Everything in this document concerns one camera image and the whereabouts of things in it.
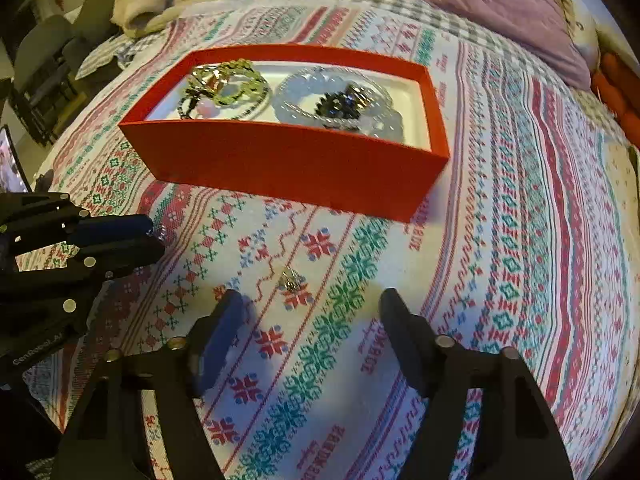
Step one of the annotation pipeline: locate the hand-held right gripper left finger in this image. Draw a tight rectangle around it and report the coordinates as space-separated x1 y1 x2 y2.
50 289 248 480

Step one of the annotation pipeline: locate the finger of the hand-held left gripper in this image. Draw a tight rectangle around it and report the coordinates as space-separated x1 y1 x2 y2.
0 192 153 257
0 237 166 317

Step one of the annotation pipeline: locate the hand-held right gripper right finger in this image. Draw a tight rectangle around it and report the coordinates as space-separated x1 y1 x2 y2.
379 287 576 480

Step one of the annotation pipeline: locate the thin chain necklace with pendant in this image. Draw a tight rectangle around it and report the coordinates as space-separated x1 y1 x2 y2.
245 207 308 306

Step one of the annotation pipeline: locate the red jewelry box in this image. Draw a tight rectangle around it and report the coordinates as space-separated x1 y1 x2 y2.
117 44 449 223

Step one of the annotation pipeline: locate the green bead bracelet gold charm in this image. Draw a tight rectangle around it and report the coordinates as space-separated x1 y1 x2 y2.
184 59 273 110

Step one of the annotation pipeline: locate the clear bead bracelet dark charm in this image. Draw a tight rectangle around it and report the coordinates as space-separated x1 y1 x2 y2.
312 82 391 133

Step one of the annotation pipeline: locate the lit display screen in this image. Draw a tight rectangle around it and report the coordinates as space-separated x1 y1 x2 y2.
0 125 33 193

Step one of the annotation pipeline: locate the patterned cross-stitch print cloth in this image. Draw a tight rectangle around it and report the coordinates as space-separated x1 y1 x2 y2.
20 0 636 480

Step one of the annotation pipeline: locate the grey chair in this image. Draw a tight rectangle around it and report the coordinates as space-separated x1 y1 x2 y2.
10 14 86 141

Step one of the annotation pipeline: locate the cream floral cushion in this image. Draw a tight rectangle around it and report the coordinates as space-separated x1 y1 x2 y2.
600 140 640 241

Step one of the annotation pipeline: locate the orange plush toy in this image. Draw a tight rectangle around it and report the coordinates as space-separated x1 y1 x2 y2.
590 52 640 148

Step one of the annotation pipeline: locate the thin multicolour beaded bracelet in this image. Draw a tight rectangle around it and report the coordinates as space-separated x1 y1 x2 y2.
176 87 271 122

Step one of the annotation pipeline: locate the pale blue bead bracelet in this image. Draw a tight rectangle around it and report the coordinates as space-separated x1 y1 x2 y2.
272 71 407 137

